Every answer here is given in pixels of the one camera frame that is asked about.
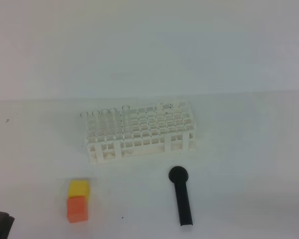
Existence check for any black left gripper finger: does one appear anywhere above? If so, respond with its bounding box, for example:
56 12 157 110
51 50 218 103
0 212 14 239

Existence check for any clear glass test tube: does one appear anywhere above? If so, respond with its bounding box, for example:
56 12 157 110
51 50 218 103
121 105 131 134

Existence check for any clear test tube in rack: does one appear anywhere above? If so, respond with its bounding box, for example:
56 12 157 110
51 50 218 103
91 110 100 136
80 111 89 139
108 108 117 137
100 109 109 136

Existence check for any white plastic test tube rack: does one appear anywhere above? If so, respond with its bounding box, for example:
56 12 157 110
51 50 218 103
86 102 196 163

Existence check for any orange cube block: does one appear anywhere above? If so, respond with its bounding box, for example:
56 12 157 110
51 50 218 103
67 196 88 223

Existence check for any yellow cube block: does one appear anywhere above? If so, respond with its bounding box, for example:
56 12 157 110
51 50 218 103
68 179 90 200

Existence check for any black scoop tool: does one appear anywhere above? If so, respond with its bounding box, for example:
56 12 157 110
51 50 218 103
168 166 193 226

